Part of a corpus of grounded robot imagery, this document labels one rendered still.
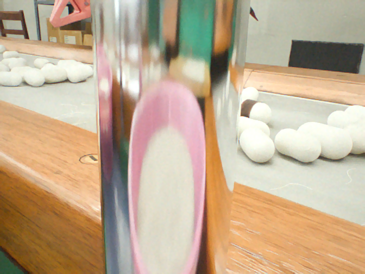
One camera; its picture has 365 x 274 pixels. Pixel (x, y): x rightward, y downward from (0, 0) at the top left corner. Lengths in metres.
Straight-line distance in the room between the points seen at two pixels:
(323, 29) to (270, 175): 2.24
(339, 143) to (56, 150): 0.17
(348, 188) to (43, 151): 0.16
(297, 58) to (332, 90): 2.01
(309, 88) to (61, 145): 0.34
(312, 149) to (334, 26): 2.20
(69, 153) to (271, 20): 2.43
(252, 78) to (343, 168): 0.27
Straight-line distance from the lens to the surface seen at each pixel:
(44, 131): 0.20
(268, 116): 0.29
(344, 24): 2.40
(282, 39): 2.51
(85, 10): 0.66
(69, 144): 0.17
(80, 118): 0.31
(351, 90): 0.44
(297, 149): 0.22
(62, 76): 0.49
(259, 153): 0.21
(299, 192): 0.19
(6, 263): 0.18
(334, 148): 0.23
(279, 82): 0.46
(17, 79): 0.47
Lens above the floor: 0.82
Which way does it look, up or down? 19 degrees down
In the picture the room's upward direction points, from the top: 2 degrees clockwise
